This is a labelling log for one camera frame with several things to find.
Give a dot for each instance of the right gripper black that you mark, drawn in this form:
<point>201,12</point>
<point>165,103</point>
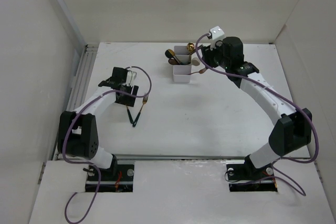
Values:
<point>207,54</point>

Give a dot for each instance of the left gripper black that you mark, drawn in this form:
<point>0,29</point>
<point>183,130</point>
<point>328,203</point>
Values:
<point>127,101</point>

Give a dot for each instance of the brown wooden chopstick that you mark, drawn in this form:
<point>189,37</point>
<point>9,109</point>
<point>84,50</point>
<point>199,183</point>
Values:
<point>202,71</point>

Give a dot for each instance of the gold spoon green handle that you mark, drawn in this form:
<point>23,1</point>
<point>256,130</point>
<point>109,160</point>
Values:
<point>190,48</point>
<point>177,59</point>

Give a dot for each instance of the rose gold fork green handle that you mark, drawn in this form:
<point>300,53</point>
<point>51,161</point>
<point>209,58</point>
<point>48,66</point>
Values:
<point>129,115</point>

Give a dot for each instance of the white three-compartment utensil holder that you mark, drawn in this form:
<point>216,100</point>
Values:
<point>181,73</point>

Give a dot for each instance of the black spoon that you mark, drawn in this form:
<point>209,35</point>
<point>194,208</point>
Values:
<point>169,54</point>

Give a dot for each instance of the brown spoon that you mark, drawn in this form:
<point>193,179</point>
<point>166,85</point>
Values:
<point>173,62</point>

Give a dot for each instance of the beige plastic spoon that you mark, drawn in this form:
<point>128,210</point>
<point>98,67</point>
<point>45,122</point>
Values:
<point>195,62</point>

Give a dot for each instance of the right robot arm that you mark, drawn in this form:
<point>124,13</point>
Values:
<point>292,125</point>

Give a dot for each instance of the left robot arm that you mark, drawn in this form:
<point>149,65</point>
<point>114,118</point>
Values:
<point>78,131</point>

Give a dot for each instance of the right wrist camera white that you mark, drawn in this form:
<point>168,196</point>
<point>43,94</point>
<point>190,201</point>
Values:
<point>216,34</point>

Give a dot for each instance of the aluminium frame left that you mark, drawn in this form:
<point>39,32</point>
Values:
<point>80,79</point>

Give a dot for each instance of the aluminium rail front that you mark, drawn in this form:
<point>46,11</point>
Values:
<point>231,159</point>

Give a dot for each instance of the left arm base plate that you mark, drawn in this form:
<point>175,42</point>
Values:
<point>120,182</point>

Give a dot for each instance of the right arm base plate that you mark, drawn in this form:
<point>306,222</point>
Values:
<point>240,180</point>

